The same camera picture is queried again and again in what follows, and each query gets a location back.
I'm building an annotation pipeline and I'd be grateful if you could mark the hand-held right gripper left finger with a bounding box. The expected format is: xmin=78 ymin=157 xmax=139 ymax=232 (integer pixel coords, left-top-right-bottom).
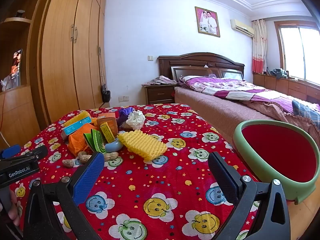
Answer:
xmin=23 ymin=152 xmax=105 ymax=240

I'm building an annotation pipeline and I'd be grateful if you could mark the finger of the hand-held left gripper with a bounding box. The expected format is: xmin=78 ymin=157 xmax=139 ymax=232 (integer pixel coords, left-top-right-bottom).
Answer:
xmin=22 ymin=145 xmax=48 ymax=161
xmin=0 ymin=144 xmax=21 ymax=159

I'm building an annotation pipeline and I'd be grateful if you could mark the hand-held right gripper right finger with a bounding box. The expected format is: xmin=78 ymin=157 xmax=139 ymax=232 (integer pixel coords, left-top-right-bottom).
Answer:
xmin=208 ymin=152 xmax=292 ymax=240

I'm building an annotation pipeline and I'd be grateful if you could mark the yellow foam fruit net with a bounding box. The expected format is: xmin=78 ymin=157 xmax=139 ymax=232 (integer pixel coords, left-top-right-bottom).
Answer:
xmin=64 ymin=110 xmax=92 ymax=128
xmin=117 ymin=129 xmax=168 ymax=162

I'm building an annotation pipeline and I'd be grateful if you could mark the orange cardboard box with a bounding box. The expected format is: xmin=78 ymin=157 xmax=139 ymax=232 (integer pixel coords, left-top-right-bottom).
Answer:
xmin=96 ymin=112 xmax=119 ymax=137

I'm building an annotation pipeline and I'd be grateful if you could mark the person's left hand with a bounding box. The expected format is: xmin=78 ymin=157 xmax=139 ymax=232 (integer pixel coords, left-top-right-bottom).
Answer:
xmin=7 ymin=191 xmax=21 ymax=227

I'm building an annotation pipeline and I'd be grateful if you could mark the green folded strip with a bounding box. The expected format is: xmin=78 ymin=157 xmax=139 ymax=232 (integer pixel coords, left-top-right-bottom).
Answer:
xmin=83 ymin=129 xmax=108 ymax=153

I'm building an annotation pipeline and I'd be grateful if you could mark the orange foam fruit net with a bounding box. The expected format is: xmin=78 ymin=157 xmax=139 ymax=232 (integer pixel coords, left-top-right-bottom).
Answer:
xmin=68 ymin=124 xmax=100 ymax=158

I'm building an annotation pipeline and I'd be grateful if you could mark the wooden shelf unit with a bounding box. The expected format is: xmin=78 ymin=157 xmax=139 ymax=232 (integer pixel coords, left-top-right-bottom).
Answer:
xmin=0 ymin=0 xmax=40 ymax=150

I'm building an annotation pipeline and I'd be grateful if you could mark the light blue curved tube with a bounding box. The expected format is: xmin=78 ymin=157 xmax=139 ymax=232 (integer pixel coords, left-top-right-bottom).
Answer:
xmin=105 ymin=140 xmax=123 ymax=153

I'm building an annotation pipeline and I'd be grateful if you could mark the teal label cardboard box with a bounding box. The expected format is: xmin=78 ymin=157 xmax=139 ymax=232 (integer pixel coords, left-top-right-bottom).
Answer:
xmin=61 ymin=121 xmax=92 ymax=140

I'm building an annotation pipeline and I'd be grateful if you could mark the small yellow box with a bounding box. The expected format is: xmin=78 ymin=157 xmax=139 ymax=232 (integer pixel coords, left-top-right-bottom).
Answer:
xmin=100 ymin=122 xmax=116 ymax=143

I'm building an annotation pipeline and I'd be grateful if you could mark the bed with purple bedding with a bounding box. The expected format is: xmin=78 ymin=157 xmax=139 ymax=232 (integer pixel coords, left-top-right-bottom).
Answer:
xmin=174 ymin=75 xmax=320 ymax=150

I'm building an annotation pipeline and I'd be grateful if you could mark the red smiley flower printed blanket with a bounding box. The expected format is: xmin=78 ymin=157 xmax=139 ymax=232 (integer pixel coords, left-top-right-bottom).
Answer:
xmin=10 ymin=104 xmax=263 ymax=240

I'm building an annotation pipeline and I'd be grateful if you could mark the purple plastic bag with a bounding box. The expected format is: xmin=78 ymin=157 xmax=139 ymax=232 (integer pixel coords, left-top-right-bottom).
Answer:
xmin=116 ymin=107 xmax=134 ymax=128

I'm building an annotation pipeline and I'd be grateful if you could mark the white foam fruit net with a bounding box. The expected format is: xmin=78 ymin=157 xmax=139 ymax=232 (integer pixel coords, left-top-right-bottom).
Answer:
xmin=126 ymin=110 xmax=145 ymax=130

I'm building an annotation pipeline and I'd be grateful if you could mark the magazine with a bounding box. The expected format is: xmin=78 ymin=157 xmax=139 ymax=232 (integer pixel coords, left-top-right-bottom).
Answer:
xmin=9 ymin=49 xmax=23 ymax=88

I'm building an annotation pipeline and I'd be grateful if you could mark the purple patchwork quilt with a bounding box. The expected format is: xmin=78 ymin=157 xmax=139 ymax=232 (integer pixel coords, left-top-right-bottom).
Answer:
xmin=179 ymin=75 xmax=320 ymax=120

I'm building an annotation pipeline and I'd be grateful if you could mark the wooden wardrobe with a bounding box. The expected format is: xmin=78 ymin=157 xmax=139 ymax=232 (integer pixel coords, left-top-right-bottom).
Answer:
xmin=30 ymin=0 xmax=107 ymax=130

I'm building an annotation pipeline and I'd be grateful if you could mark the dark wooden nightstand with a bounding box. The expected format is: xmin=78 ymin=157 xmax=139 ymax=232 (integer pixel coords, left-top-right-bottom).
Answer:
xmin=142 ymin=84 xmax=177 ymax=105

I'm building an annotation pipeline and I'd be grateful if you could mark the blue plaid cloth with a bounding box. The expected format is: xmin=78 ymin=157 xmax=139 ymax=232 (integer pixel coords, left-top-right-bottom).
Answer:
xmin=291 ymin=99 xmax=320 ymax=130

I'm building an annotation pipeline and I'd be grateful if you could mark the wooden window cabinet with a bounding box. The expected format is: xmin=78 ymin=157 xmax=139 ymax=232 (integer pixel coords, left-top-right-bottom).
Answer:
xmin=252 ymin=72 xmax=320 ymax=110

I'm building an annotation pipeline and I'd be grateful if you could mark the pink clothes pile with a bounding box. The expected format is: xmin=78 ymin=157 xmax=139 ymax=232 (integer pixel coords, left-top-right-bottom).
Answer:
xmin=146 ymin=75 xmax=177 ymax=85

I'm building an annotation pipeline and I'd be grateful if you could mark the dark wooden headboard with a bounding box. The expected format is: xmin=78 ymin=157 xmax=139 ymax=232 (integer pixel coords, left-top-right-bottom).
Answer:
xmin=157 ymin=52 xmax=245 ymax=83

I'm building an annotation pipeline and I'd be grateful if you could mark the blue clothes pile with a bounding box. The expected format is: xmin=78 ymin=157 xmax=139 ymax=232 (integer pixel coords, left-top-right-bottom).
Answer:
xmin=269 ymin=68 xmax=289 ymax=79

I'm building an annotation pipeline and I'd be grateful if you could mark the red and cream curtain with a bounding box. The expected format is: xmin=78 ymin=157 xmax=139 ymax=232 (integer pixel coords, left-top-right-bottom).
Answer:
xmin=251 ymin=19 xmax=268 ymax=74

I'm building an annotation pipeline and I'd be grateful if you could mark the window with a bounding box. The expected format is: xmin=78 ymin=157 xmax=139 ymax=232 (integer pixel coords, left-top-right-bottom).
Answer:
xmin=274 ymin=20 xmax=320 ymax=85

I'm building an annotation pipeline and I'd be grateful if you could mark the black wall pouch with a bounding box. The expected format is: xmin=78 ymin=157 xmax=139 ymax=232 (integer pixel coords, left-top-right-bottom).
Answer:
xmin=101 ymin=85 xmax=111 ymax=103

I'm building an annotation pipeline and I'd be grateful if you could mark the hanging cord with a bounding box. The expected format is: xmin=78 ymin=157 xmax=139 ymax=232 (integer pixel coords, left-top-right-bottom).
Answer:
xmin=97 ymin=46 xmax=105 ymax=88

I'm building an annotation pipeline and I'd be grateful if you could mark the wall air conditioner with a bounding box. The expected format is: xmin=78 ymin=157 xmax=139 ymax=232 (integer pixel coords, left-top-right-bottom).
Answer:
xmin=230 ymin=18 xmax=255 ymax=37

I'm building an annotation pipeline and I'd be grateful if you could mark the framed wall photo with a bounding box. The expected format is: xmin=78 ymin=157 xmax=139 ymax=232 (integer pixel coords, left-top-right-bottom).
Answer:
xmin=195 ymin=6 xmax=221 ymax=38

